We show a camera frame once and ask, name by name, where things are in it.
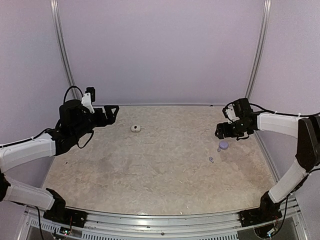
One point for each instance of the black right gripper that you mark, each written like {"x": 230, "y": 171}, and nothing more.
{"x": 220, "y": 128}

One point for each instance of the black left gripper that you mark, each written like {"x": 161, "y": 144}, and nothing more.
{"x": 110, "y": 119}

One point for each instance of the purple round earbud case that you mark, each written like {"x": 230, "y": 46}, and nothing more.
{"x": 223, "y": 145}

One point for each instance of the white earbud charging case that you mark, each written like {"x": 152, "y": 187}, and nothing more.
{"x": 135, "y": 128}

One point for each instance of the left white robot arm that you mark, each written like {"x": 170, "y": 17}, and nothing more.
{"x": 76, "y": 119}

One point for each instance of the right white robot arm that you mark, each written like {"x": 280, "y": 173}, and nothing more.
{"x": 301, "y": 134}

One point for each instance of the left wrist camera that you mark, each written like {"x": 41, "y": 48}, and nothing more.
{"x": 88, "y": 98}

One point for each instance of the left aluminium frame post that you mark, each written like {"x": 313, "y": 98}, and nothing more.
{"x": 54, "y": 5}

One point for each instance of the aluminium frame post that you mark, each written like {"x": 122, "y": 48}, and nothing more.
{"x": 263, "y": 29}
{"x": 54, "y": 5}

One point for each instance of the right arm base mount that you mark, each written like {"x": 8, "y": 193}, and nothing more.
{"x": 267, "y": 211}

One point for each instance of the front aluminium rail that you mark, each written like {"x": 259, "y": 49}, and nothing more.
{"x": 115, "y": 226}

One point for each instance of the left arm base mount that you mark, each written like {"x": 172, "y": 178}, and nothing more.
{"x": 59, "y": 213}

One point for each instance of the right aluminium frame post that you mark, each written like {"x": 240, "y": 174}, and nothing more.
{"x": 263, "y": 29}

